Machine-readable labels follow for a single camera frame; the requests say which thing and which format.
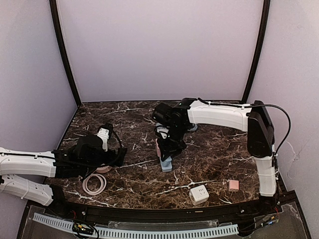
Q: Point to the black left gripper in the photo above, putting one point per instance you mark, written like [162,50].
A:
[119,155]

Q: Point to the white cube socket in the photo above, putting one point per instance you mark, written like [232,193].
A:
[198,195]

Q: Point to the black corner post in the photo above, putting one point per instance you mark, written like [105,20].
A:
[63,52]
[258,50]

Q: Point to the pink round socket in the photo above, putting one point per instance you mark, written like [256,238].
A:
[102,170]

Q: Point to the pink cube socket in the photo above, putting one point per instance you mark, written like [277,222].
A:
[158,149]

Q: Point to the small pink charger plug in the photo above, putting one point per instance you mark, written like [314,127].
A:
[233,185]

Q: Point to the white slotted cable duct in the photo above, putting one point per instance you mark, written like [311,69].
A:
[119,230]

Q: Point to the small circuit board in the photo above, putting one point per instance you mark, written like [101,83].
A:
[82,229]

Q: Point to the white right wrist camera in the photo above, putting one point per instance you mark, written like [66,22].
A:
[161,131]

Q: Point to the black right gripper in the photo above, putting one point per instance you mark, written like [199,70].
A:
[173,145]

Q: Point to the black left corner post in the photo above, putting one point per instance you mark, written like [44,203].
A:
[63,52]

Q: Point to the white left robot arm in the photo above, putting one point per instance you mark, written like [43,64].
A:
[15,164]

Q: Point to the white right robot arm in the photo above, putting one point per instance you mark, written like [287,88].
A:
[174,122]

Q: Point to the black right corner post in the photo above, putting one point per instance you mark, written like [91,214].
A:
[258,50]

